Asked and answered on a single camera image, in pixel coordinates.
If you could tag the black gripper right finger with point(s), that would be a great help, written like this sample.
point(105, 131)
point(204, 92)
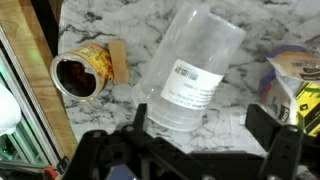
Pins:
point(281, 142)

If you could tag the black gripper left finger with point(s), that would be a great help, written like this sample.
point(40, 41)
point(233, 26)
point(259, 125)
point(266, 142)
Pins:
point(134, 134)

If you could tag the clear plastic cup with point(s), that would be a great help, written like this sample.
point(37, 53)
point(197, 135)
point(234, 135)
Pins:
point(190, 62)

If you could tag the yellow black packet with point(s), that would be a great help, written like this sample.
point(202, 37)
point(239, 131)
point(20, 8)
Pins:
point(308, 109)

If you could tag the wooden block by can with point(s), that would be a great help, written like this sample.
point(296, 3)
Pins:
point(119, 59)

